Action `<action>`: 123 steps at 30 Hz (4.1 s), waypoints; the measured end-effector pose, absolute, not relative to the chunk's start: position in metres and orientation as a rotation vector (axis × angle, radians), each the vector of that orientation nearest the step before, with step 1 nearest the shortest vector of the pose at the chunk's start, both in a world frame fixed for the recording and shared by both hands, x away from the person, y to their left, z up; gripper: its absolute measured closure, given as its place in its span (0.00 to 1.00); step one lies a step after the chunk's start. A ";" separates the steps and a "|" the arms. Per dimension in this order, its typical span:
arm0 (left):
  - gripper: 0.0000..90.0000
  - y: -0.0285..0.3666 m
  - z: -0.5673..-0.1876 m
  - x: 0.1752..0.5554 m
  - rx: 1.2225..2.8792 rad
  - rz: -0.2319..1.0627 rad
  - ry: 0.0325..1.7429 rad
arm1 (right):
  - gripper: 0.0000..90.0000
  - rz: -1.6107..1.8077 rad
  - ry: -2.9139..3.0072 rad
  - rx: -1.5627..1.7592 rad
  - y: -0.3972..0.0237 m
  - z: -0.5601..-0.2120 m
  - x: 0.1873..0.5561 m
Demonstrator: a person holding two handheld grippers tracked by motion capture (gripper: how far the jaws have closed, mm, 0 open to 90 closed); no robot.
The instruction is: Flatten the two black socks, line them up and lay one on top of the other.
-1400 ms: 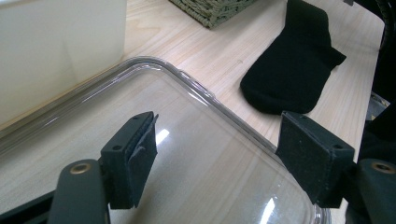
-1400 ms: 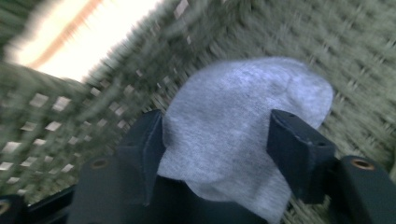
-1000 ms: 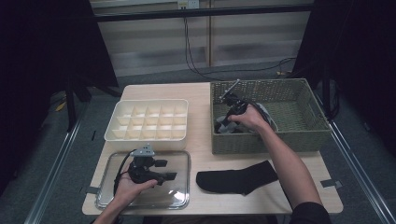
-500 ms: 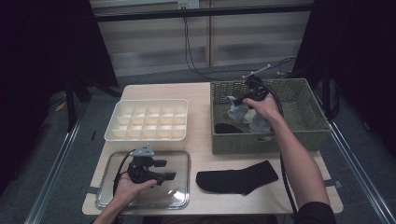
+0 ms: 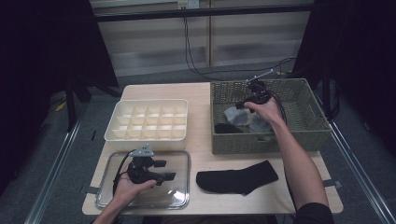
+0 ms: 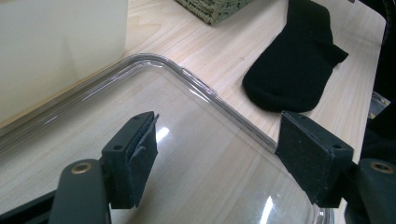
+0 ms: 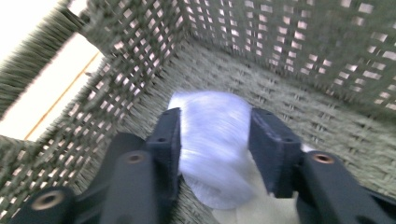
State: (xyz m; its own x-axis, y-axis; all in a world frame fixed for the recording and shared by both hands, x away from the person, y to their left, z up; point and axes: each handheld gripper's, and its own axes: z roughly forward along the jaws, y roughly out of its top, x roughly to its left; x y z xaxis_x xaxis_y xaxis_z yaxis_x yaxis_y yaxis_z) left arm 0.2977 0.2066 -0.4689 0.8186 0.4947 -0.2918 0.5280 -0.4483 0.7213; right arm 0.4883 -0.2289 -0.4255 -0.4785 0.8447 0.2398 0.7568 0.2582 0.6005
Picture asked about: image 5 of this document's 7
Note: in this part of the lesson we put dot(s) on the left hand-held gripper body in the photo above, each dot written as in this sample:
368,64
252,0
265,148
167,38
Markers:
140,171

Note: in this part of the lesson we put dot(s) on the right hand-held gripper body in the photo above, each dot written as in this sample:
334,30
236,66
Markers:
261,93

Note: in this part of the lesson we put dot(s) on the clear plastic lid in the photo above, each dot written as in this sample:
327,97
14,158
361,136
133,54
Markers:
180,161

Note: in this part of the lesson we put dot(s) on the green woven basket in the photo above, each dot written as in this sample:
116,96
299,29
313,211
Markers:
299,93

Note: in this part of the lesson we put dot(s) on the white divided storage box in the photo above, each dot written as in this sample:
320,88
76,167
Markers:
149,119

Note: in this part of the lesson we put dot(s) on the person's right hand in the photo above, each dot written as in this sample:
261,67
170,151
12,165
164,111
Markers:
267,111

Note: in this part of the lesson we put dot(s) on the person's left hand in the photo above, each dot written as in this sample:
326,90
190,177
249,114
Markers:
124,193

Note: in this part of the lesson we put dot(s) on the grey tape piece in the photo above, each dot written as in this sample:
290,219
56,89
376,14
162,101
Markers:
333,183
91,189

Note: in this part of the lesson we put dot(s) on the black tape strip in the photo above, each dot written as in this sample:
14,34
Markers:
93,135

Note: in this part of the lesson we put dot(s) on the black metal stand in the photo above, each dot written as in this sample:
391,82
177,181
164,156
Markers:
326,93
71,109

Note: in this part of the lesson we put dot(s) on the black horizontal bar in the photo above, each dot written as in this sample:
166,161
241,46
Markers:
202,12

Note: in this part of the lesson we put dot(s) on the black curtain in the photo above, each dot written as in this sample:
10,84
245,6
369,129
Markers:
358,46
46,46

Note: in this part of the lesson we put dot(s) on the black sleeve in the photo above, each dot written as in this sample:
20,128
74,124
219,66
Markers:
314,214

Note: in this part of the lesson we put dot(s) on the metal floor rail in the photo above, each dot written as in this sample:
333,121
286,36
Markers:
53,177
358,174

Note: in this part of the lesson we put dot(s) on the white wall socket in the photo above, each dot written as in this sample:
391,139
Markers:
193,3

